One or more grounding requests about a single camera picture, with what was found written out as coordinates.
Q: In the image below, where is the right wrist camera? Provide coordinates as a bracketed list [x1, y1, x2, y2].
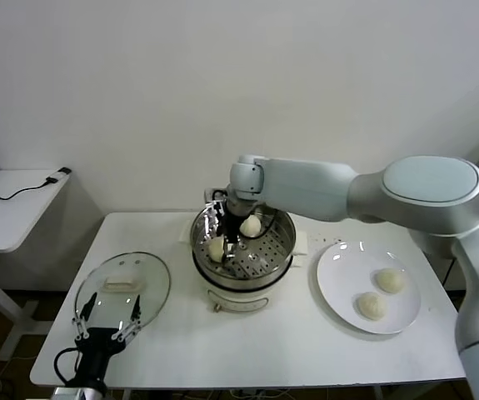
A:
[203, 187, 227, 209]

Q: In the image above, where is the white steamed baozi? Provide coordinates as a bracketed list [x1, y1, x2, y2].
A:
[207, 237, 226, 263]
[238, 215, 262, 238]
[374, 267, 407, 295]
[354, 291, 389, 323]

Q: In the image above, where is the steel steamer basket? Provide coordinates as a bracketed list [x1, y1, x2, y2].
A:
[179, 195, 309, 288]

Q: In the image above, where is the white side table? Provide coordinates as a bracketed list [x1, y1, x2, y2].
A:
[0, 168, 72, 363]

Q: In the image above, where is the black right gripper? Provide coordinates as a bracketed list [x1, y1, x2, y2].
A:
[205, 200, 261, 263]

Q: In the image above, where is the small grey cable adapter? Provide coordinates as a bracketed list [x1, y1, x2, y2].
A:
[46, 167, 72, 184]

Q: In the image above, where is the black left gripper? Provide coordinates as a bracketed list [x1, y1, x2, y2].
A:
[71, 292, 142, 387]

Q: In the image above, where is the white round plate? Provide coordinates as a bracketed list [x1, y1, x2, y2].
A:
[316, 240, 422, 335]

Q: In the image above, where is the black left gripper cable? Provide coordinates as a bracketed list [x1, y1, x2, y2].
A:
[53, 347, 82, 385]

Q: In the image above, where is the glass lid with white handle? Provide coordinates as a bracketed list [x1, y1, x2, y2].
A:
[74, 250, 172, 339]

